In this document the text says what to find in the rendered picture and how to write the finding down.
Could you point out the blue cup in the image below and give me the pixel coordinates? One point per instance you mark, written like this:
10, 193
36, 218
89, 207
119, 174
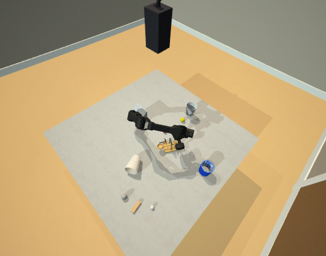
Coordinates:
206, 168

